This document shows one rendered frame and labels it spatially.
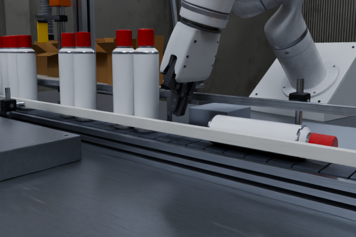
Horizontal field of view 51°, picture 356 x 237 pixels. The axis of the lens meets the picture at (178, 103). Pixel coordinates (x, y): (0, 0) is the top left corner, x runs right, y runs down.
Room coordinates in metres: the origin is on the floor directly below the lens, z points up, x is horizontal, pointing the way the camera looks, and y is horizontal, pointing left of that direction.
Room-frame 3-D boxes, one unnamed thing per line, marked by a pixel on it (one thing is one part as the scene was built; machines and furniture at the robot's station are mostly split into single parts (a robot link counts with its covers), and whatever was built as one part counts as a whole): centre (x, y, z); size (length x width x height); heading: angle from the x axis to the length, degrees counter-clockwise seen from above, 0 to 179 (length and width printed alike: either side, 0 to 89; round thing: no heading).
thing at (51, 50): (3.86, 1.17, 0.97); 0.46 x 0.44 x 0.37; 44
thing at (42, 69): (4.23, 1.41, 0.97); 0.45 x 0.40 x 0.37; 131
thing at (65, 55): (0.92, 0.26, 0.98); 0.05 x 0.05 x 0.20
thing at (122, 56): (0.80, 0.11, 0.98); 0.05 x 0.05 x 0.20
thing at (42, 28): (1.02, 0.36, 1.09); 0.03 x 0.01 x 0.06; 141
